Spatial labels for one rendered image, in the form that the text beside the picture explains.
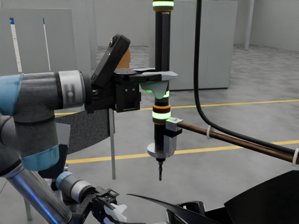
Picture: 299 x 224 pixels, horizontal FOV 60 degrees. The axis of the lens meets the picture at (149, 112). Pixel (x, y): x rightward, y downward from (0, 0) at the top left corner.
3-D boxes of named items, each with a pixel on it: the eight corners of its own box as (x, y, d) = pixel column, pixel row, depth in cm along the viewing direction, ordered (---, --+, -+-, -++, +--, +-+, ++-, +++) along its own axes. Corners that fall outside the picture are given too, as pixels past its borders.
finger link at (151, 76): (157, 78, 59) (119, 81, 57) (157, 71, 58) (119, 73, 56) (163, 83, 54) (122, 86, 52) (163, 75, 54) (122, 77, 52)
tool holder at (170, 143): (186, 153, 66) (188, 117, 62) (169, 164, 61) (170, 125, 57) (159, 143, 71) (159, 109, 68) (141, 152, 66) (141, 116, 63)
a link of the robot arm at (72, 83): (56, 68, 54) (60, 75, 47) (79, 67, 56) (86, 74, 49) (60, 103, 56) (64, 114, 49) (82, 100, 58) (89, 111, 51)
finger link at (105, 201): (116, 203, 82) (98, 193, 87) (112, 205, 81) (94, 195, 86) (116, 217, 83) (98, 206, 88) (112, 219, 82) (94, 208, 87)
